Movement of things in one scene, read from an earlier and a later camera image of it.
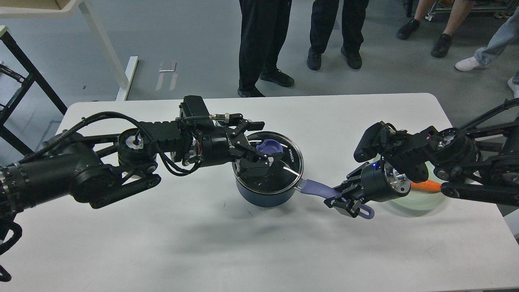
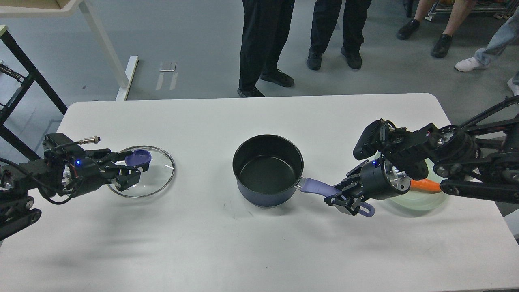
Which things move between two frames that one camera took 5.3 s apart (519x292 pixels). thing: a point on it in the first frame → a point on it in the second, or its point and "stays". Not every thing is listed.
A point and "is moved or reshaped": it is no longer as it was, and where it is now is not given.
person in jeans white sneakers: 483,56 stays
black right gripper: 379,181 stays
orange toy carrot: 427,186 stays
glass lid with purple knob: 286,170 is moved or reshaped
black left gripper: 215,150 → 89,174
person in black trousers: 264,26 stays
